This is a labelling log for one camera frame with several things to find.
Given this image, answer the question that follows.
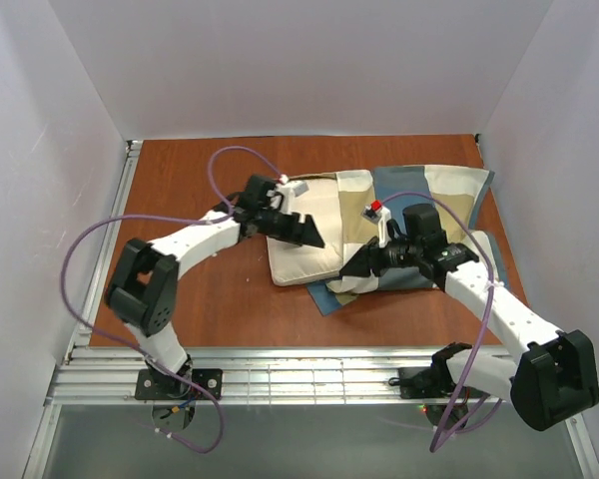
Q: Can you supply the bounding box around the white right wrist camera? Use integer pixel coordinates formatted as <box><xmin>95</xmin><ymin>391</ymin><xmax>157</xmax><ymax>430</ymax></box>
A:
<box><xmin>362</xmin><ymin>200</ymin><xmax>391</xmax><ymax>247</ymax></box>

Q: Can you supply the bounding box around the aluminium left side rail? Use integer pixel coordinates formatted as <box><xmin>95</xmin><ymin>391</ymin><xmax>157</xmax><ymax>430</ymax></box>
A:
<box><xmin>64</xmin><ymin>140</ymin><xmax>143</xmax><ymax>363</ymax></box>

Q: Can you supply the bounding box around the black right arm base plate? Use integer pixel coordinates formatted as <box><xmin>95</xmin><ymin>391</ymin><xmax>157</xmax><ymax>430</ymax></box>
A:
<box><xmin>388</xmin><ymin>367</ymin><xmax>456</xmax><ymax>399</ymax></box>

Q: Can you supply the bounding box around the blue beige white patchwork pillowcase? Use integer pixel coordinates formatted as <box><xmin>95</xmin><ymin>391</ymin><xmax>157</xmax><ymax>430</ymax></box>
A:
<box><xmin>308</xmin><ymin>165</ymin><xmax>510</xmax><ymax>315</ymax></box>

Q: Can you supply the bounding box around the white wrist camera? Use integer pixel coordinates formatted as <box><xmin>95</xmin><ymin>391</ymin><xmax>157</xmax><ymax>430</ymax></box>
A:
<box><xmin>270</xmin><ymin>175</ymin><xmax>308</xmax><ymax>214</ymax></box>
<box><xmin>362</xmin><ymin>200</ymin><xmax>391</xmax><ymax>247</ymax></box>

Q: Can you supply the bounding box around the aluminium front rail frame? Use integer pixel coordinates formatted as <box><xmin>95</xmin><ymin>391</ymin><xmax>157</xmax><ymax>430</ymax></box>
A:
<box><xmin>43</xmin><ymin>343</ymin><xmax>580</xmax><ymax>406</ymax></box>

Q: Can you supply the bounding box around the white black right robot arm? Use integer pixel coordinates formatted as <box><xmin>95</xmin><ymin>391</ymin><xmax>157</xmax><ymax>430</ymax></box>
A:
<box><xmin>340</xmin><ymin>201</ymin><xmax>599</xmax><ymax>431</ymax></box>

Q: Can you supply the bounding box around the cream white pillow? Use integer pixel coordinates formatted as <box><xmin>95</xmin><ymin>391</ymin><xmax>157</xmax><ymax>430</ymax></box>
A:
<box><xmin>267</xmin><ymin>173</ymin><xmax>343</xmax><ymax>286</ymax></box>

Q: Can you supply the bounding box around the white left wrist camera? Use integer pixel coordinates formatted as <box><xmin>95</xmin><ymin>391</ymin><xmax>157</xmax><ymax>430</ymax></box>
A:
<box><xmin>270</xmin><ymin>175</ymin><xmax>308</xmax><ymax>214</ymax></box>

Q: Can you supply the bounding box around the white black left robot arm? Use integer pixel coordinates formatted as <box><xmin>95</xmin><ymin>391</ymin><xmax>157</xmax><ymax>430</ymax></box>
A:
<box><xmin>105</xmin><ymin>175</ymin><xmax>324</xmax><ymax>397</ymax></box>

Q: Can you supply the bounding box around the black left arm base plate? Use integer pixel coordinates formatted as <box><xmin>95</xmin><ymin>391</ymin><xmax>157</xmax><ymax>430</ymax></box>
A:
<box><xmin>134</xmin><ymin>367</ymin><xmax>224</xmax><ymax>401</ymax></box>

